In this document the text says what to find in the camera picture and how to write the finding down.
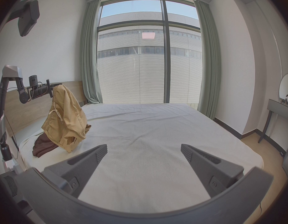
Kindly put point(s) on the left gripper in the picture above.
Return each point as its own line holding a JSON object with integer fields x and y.
{"x": 40, "y": 90}

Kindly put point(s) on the bed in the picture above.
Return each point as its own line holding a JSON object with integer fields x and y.
{"x": 146, "y": 129}

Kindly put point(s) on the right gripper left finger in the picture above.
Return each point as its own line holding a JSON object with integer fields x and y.
{"x": 71, "y": 178}

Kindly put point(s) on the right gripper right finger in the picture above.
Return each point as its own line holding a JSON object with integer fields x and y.
{"x": 216, "y": 178}

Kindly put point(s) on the window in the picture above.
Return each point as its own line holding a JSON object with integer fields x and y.
{"x": 166, "y": 55}

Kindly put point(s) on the tan shorts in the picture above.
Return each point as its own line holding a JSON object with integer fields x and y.
{"x": 67, "y": 115}

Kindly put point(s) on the grey dressing table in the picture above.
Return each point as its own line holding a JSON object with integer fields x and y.
{"x": 278, "y": 106}

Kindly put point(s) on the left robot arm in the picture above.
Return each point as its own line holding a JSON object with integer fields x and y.
{"x": 12, "y": 70}

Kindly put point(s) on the grey-green curtain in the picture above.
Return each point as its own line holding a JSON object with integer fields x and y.
{"x": 90, "y": 55}
{"x": 210, "y": 66}

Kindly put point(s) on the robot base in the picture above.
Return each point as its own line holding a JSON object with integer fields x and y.
{"x": 11, "y": 183}

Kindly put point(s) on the round mirror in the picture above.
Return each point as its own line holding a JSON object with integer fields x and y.
{"x": 286, "y": 85}

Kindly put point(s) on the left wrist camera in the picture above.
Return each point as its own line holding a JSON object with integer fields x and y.
{"x": 33, "y": 79}

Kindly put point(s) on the brown shorts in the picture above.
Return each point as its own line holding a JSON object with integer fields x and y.
{"x": 43, "y": 147}

